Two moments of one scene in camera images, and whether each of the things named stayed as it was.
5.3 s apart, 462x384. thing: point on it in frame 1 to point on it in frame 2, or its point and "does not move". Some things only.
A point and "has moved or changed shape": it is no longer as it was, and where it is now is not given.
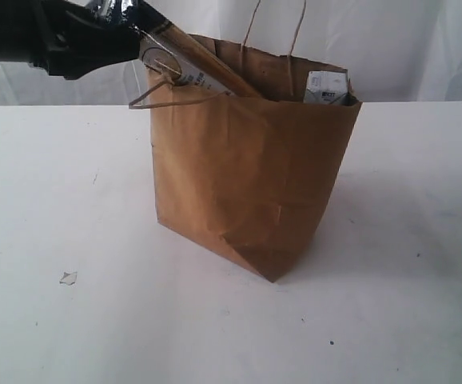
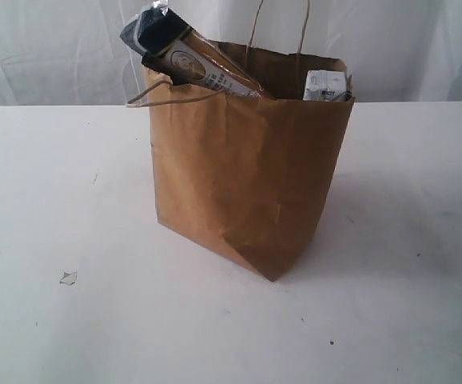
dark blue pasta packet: (177, 53) has moved or changed shape
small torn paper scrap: (69, 278) does not move
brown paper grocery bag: (246, 177) does not move
